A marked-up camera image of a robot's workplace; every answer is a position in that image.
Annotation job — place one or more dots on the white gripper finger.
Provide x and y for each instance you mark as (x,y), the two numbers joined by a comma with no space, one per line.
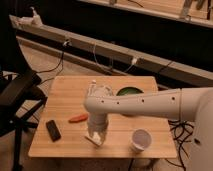
(91,134)
(103,137)

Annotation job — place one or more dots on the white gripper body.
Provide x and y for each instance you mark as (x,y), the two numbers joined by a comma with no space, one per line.
(97,123)

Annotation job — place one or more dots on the white sponge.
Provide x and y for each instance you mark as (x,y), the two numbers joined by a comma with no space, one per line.
(95,139)

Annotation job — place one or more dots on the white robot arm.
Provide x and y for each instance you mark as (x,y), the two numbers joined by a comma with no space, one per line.
(186,104)

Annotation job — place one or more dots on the green ceramic bowl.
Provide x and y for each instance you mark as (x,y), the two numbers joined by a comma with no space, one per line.
(129,91)

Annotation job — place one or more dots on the orange carrot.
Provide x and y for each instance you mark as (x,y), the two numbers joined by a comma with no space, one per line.
(78,118)

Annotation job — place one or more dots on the wooden table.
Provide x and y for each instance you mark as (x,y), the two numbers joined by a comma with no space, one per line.
(65,101)

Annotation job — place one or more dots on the black phone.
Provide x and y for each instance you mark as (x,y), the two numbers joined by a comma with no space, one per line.
(53,130)

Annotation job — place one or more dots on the white paper cup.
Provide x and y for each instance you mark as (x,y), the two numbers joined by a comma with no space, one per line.
(140,140)

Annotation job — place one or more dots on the white tube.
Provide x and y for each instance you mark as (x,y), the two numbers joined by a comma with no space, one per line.
(92,87)

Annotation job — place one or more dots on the black chair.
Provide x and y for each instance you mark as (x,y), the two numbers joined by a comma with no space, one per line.
(20,95)

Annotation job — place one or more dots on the grey metal rail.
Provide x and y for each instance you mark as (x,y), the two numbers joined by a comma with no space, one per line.
(171,69)

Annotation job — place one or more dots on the white bottle on rail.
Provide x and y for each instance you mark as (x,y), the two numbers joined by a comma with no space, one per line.
(36,18)

